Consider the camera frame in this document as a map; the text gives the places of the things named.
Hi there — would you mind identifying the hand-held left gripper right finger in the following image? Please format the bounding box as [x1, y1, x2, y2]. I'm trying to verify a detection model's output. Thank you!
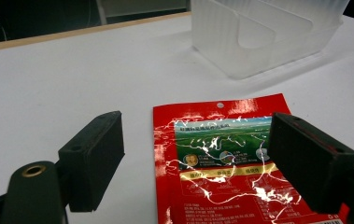
[267, 112, 354, 215]

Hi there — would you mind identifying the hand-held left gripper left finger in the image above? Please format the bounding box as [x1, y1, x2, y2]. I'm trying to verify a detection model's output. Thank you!
[58, 110, 126, 213]

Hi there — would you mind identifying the red snack packet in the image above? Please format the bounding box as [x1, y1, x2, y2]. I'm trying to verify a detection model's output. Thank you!
[152, 92, 350, 224]

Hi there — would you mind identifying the translucent plastic storage rack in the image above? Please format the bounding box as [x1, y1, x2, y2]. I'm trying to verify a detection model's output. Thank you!
[191, 0, 351, 80]

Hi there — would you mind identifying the white metal stand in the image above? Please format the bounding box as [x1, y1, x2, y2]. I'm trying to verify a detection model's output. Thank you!
[95, 0, 108, 26]

